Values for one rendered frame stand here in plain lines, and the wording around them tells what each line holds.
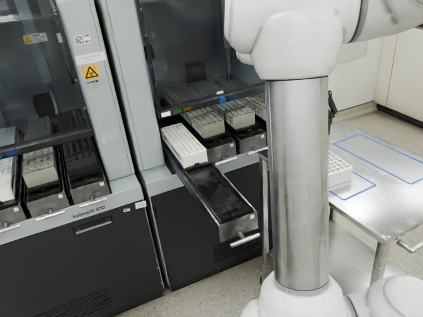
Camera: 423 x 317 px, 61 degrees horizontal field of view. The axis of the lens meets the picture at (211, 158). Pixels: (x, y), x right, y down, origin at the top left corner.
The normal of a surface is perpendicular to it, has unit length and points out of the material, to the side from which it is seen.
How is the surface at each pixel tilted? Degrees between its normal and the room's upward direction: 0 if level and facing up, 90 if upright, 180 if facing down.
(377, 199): 0
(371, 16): 104
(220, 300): 0
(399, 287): 10
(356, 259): 0
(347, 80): 90
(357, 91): 90
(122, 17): 90
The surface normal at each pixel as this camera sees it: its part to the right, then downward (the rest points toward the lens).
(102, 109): 0.40, 0.44
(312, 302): -0.02, -0.45
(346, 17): 0.13, 0.62
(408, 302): 0.07, -0.88
